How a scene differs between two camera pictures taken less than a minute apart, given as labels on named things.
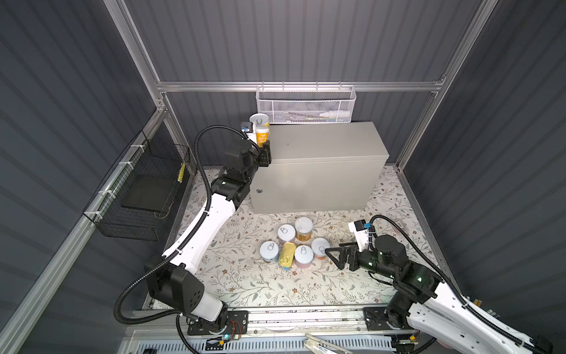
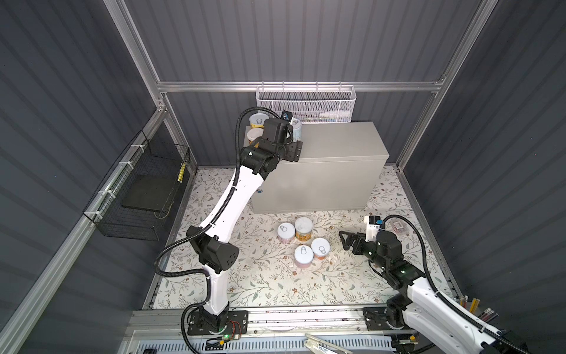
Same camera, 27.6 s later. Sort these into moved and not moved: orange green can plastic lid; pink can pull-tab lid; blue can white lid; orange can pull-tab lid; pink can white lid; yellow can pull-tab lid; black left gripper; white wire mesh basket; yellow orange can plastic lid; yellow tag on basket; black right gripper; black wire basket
Moved: yellow orange can plastic lid; black left gripper; black right gripper; blue can white lid
Not moved: yellow tag on basket; black wire basket; orange can pull-tab lid; yellow can pull-tab lid; pink can white lid; pink can pull-tab lid; orange green can plastic lid; white wire mesh basket
